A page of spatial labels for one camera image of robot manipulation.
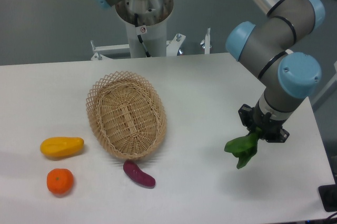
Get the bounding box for white metal frame bracket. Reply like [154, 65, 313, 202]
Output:
[90, 27, 213, 60]

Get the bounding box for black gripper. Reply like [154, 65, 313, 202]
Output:
[238, 104, 290, 143]

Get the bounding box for orange mandarin toy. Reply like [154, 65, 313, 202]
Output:
[46, 168, 74, 195]

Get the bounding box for yellow papaya toy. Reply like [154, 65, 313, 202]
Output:
[40, 137, 84, 158]

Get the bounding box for green leafy vegetable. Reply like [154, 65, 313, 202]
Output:
[224, 128, 263, 169]

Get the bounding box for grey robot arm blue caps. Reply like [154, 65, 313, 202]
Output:
[225, 0, 325, 142]

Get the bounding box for purple sweet potato toy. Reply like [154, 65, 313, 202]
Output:
[123, 160, 156, 188]

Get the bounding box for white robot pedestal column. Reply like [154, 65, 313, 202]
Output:
[115, 0, 174, 51]

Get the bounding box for black cable on pedestal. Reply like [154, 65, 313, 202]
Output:
[134, 13, 152, 58]

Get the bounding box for woven wicker basket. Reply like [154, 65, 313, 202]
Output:
[86, 71, 167, 160]

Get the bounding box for black device at table edge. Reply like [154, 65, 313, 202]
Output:
[318, 184, 336, 212]

